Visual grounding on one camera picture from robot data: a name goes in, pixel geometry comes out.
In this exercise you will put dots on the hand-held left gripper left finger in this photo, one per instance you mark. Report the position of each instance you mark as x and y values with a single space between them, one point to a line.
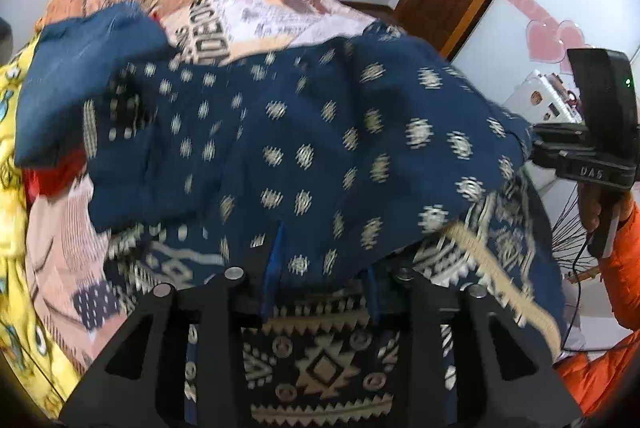
270 288

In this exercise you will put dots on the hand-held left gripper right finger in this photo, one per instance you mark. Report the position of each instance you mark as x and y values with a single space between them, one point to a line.
375 295

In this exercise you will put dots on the navy patterned zip hoodie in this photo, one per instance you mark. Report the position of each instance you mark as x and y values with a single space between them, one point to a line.
325 133

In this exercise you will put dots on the person's right hand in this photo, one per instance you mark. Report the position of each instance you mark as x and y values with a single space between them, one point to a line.
590 210

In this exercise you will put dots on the white appliance box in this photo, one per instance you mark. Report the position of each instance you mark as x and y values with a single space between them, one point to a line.
540 100

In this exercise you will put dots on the red plush cloth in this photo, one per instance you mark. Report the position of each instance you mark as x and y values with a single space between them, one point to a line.
45 180

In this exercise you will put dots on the yellow cartoon blanket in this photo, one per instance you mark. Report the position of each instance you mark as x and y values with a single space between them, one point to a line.
15 258

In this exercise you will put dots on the printed orange bed cover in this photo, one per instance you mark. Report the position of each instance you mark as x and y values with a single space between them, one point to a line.
250 8

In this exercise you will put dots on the blue jeans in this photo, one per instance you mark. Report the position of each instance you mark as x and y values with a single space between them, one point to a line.
90 58

